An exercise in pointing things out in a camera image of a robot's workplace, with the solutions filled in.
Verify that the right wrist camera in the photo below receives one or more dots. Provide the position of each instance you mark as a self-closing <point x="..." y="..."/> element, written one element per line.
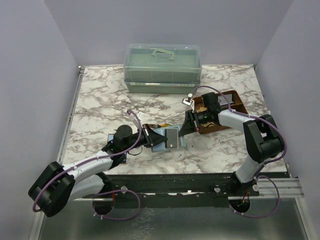
<point x="189" y="101"/>

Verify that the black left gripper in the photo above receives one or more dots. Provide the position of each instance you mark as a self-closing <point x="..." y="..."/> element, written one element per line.
<point x="152" y="138"/>

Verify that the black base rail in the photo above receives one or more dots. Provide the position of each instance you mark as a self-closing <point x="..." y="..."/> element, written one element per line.
<point x="175" y="190"/>

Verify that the yellow handled pliers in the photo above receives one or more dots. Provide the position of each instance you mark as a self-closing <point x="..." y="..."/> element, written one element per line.
<point x="160" y="125"/>

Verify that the green plastic storage box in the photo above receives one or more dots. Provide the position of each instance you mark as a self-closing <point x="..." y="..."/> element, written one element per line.
<point x="162" y="68"/>

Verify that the grey cards in basket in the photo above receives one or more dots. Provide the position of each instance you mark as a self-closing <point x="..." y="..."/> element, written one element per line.
<point x="225" y="100"/>

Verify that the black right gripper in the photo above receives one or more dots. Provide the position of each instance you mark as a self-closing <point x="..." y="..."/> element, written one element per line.
<point x="188" y="126"/>

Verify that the brown woven organizer basket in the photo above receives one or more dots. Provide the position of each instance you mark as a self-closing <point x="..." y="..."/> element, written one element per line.
<point x="238" y="105"/>

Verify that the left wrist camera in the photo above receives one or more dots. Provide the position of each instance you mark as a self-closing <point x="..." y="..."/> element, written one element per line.
<point x="138" y="118"/>

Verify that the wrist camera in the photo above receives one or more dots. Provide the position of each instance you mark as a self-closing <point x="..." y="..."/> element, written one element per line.
<point x="138" y="118"/>
<point x="189" y="101"/>

